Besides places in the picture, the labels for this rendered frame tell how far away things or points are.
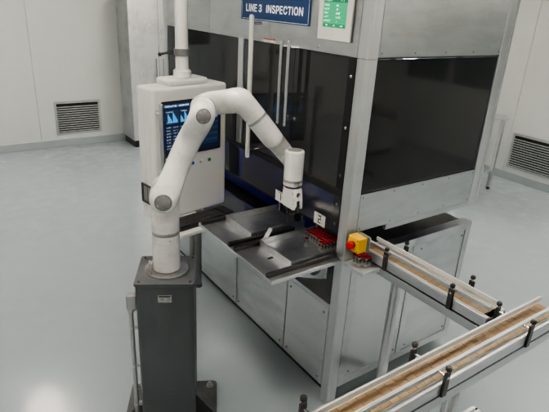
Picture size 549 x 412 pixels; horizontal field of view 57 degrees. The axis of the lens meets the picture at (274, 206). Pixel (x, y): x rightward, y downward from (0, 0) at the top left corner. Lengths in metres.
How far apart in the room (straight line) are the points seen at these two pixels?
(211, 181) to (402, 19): 1.47
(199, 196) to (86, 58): 4.59
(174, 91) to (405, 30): 1.22
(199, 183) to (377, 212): 1.12
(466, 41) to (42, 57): 5.66
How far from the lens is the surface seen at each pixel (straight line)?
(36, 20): 7.20
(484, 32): 2.71
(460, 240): 3.12
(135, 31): 7.03
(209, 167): 3.02
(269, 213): 2.84
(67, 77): 7.33
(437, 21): 2.42
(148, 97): 2.74
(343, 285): 2.48
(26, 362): 3.34
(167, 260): 2.23
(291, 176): 2.13
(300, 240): 2.55
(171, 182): 2.06
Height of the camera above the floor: 2.00
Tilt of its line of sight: 22 degrees down
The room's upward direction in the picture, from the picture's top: 3 degrees clockwise
